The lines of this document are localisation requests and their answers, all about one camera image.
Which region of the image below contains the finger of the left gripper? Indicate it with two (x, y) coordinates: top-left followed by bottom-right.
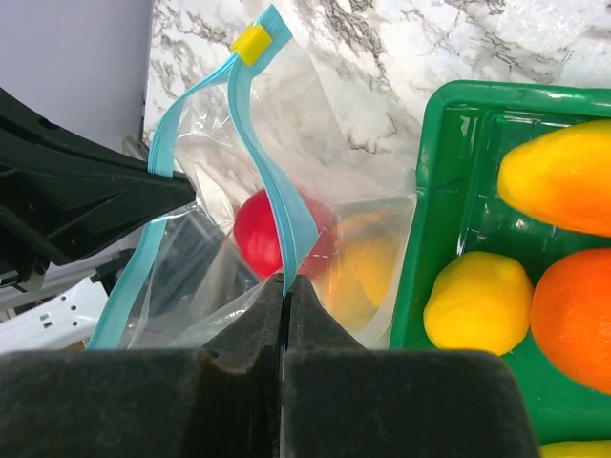
(1, 92), (195, 265)

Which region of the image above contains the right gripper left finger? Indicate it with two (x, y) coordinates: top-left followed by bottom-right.
(1, 278), (283, 457)

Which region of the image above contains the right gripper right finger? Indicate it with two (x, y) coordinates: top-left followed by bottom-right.
(284, 277), (539, 457)

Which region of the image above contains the orange peach with leaf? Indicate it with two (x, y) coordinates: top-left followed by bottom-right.
(314, 210), (404, 331)

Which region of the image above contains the yellow lemon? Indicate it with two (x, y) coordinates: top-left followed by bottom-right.
(423, 251), (534, 356)

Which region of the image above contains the red apple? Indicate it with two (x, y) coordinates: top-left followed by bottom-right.
(232, 187), (338, 281)

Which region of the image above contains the clear zip top bag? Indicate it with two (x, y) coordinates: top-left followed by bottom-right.
(90, 7), (415, 350)

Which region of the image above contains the green plastic tray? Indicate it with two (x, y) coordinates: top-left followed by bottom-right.
(390, 81), (610, 444)

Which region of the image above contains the orange fruit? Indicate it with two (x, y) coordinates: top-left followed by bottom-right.
(531, 248), (610, 394)

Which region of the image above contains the yellow banana bunch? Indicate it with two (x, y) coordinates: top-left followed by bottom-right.
(539, 440), (611, 458)

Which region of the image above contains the yellow orange mango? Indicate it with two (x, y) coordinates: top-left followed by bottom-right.
(497, 119), (610, 237)

